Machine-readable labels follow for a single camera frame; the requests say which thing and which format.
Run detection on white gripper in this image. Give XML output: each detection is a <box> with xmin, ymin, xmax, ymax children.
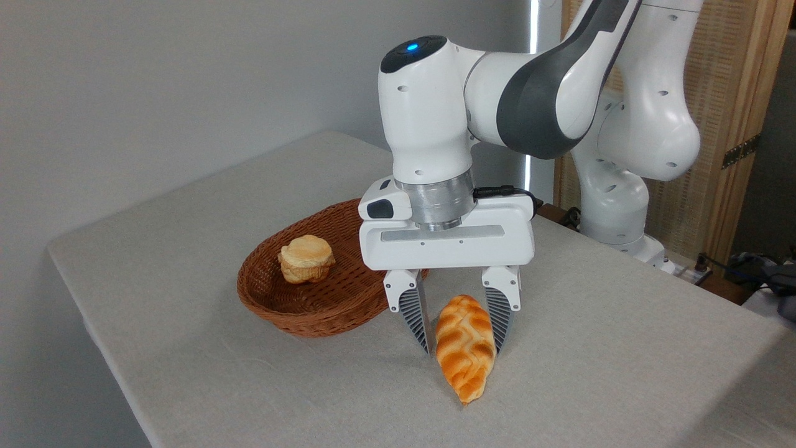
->
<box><xmin>358</xmin><ymin>177</ymin><xmax>535</xmax><ymax>357</ymax></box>

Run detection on grey tablecloth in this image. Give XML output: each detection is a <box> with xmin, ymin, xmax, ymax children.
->
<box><xmin>47</xmin><ymin>129</ymin><xmax>796</xmax><ymax>448</ymax></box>

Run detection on white power strip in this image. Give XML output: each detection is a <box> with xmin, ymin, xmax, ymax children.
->
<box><xmin>675</xmin><ymin>264</ymin><xmax>713</xmax><ymax>286</ymax></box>

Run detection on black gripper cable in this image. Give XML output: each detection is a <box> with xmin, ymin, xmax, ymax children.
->
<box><xmin>473</xmin><ymin>185</ymin><xmax>543</xmax><ymax>218</ymax></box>

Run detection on wooden bamboo folding screen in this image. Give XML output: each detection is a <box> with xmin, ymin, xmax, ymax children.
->
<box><xmin>553</xmin><ymin>0</ymin><xmax>796</xmax><ymax>265</ymax></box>

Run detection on black power cable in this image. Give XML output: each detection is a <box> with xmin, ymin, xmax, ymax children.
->
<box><xmin>695</xmin><ymin>252</ymin><xmax>778</xmax><ymax>293</ymax></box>

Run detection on dark wooden slats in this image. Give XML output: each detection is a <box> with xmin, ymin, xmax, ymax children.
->
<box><xmin>536</xmin><ymin>202</ymin><xmax>582</xmax><ymax>232</ymax></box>

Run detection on brown oval wicker basket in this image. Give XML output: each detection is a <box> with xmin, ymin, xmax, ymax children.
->
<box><xmin>236</xmin><ymin>198</ymin><xmax>430</xmax><ymax>338</ymax></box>

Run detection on grey bag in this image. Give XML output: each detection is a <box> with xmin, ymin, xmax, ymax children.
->
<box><xmin>762</xmin><ymin>261</ymin><xmax>796</xmax><ymax>323</ymax></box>

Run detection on metal screen hinge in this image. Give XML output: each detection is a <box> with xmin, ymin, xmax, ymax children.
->
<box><xmin>721</xmin><ymin>133</ymin><xmax>762</xmax><ymax>170</ymax></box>

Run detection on long braided bread loaf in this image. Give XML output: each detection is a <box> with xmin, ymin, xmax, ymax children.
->
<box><xmin>435</xmin><ymin>294</ymin><xmax>498</xmax><ymax>405</ymax></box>

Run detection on round puffy bread bun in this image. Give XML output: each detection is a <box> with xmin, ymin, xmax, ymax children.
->
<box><xmin>277</xmin><ymin>235</ymin><xmax>336</xmax><ymax>285</ymax></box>

